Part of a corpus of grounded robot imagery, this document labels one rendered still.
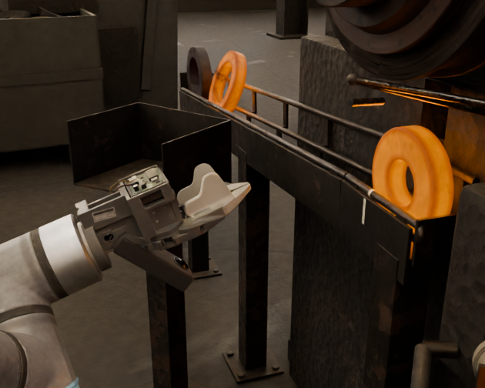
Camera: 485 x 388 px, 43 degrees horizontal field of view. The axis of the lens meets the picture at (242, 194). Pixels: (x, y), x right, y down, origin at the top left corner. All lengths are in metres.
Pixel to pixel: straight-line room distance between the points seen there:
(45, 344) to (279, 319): 1.25
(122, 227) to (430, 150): 0.41
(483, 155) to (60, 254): 0.54
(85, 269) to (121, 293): 1.31
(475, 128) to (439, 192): 0.10
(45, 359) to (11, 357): 0.05
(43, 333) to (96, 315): 1.24
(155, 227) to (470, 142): 0.43
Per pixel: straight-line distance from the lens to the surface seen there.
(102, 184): 1.29
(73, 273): 0.74
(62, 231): 0.74
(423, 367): 0.76
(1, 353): 0.64
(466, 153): 0.88
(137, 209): 0.73
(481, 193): 0.71
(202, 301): 1.97
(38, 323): 0.73
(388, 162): 0.90
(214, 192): 0.76
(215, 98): 1.76
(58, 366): 0.71
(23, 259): 0.74
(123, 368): 1.73
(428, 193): 0.83
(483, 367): 0.57
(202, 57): 1.84
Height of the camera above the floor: 1.05
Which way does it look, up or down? 22 degrees down
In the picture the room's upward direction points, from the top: straight up
